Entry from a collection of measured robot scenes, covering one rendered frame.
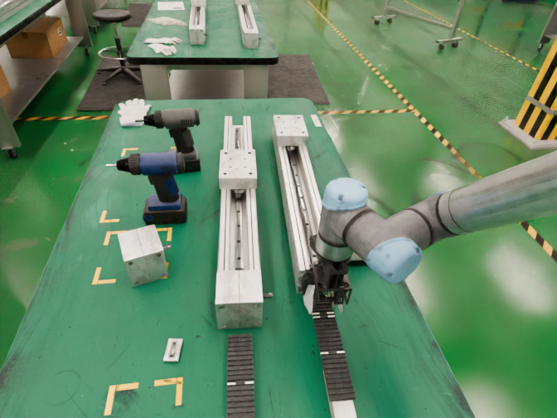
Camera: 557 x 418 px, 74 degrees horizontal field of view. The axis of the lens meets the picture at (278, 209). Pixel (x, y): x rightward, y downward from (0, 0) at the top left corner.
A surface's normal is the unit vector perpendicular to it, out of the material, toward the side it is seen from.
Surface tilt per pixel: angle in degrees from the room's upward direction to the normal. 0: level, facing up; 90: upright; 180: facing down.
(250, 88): 90
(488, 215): 105
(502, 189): 77
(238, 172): 0
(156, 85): 90
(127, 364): 0
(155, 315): 0
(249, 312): 90
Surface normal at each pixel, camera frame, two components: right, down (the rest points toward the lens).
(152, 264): 0.44, 0.59
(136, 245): 0.05, -0.77
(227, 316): 0.09, 0.64
